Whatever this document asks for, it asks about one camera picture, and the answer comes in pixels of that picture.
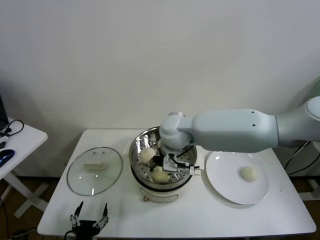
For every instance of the small black adapter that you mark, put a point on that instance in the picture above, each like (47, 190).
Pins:
(2, 144)

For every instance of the blue computer mouse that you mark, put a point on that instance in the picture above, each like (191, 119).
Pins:
(5, 156)

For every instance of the dark laptop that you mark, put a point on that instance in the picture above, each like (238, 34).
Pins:
(2, 112)

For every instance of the white side table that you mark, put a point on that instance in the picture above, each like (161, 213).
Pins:
(25, 140)

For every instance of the white round plate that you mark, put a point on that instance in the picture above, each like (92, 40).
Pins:
(225, 175)

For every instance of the stainless steel steamer basket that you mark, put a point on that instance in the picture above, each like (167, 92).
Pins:
(136, 150)

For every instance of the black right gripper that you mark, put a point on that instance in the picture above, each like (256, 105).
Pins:
(158, 161)

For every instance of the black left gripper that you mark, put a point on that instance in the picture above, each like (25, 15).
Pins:
(86, 227)

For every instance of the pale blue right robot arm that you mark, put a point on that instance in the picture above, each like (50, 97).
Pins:
(230, 130)

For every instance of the round glass pot lid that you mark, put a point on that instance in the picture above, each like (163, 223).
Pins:
(100, 180)

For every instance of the cream electric cooker base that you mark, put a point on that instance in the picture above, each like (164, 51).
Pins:
(160, 195)

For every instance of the white stand base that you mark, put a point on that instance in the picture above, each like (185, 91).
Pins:
(310, 195)

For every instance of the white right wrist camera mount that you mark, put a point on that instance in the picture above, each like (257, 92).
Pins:
(168, 162)

